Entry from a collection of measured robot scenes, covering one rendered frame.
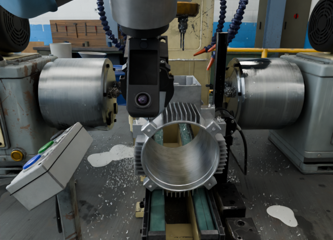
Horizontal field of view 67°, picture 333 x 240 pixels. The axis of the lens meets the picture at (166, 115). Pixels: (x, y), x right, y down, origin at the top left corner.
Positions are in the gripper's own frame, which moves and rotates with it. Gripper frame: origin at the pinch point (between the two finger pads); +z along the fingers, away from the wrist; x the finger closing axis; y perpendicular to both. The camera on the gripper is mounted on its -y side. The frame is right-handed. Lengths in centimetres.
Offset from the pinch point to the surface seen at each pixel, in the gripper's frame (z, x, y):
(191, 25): 16, -15, 62
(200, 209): 12.5, -9.9, -13.3
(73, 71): 12.0, 24.4, 29.2
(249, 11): 219, -190, 472
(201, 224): 10.5, -9.6, -16.8
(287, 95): 16.1, -40.7, 21.8
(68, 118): 22.1, 26.3, 19.0
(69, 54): 122, 92, 189
